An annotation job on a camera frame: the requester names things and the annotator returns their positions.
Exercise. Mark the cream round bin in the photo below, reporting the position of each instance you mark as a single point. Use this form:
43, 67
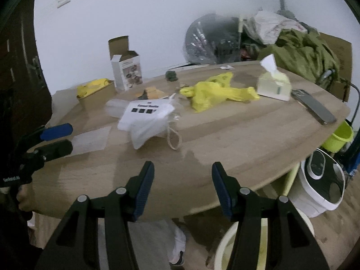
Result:
225, 247

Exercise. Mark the clear plastic container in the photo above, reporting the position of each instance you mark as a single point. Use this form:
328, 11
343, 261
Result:
116, 108

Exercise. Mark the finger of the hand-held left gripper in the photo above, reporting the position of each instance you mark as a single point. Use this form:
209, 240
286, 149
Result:
56, 132
56, 149

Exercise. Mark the olive green jacket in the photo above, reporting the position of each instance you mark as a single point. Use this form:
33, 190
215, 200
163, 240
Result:
303, 53

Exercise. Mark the crumpled yellow bag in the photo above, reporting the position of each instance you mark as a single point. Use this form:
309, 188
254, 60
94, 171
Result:
91, 86

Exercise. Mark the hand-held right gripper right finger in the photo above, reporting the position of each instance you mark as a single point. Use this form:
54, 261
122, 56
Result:
222, 191

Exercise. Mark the white bin black lid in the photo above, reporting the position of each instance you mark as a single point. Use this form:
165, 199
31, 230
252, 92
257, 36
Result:
312, 194

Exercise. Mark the blue bag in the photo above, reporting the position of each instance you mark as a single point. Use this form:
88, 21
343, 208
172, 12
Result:
354, 166

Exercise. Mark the grey smartphone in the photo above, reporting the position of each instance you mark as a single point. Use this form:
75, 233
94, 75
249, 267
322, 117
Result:
312, 105

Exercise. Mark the person's grey pants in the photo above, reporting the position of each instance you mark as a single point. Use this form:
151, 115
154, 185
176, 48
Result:
152, 244

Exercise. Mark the fan wrapped in plastic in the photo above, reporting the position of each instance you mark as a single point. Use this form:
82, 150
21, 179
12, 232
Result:
208, 39

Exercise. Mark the large brown cardboard box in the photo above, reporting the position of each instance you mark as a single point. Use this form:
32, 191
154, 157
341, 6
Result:
343, 53

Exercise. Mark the cream table leg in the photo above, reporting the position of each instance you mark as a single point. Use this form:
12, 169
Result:
289, 181

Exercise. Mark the clear plastic packet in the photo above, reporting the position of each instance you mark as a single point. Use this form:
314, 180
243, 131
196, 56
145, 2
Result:
90, 140

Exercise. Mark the yellow plastic bag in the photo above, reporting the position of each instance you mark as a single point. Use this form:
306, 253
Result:
208, 92

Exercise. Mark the brown paper pieces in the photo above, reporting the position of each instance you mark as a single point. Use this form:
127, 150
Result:
152, 92

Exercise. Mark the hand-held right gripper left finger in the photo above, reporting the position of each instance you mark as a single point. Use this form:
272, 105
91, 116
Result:
144, 191

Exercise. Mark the white wall socket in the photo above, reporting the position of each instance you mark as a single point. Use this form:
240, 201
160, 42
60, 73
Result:
62, 0

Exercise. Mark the person's left hand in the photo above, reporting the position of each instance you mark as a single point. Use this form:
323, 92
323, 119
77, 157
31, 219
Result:
25, 199

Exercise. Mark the white crumpled plastic bag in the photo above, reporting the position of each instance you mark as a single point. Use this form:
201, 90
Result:
267, 26

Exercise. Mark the white plastic bag black print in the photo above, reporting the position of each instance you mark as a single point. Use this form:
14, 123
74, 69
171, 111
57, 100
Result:
146, 118

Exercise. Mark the green plastic basin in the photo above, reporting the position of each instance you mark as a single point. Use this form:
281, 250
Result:
339, 137

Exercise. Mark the open white carton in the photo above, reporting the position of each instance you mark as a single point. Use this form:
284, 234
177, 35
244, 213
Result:
126, 70

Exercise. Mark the small green object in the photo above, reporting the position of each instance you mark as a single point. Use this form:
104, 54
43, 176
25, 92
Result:
171, 76

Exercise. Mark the person's shoe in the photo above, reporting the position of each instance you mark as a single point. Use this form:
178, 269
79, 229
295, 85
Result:
177, 258

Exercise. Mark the white paper scrap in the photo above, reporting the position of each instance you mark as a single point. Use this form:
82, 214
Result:
226, 67

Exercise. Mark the dark wooden door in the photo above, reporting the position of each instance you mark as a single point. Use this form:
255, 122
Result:
19, 70

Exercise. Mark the cream tissue pack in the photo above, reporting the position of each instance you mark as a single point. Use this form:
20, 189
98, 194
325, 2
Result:
274, 85

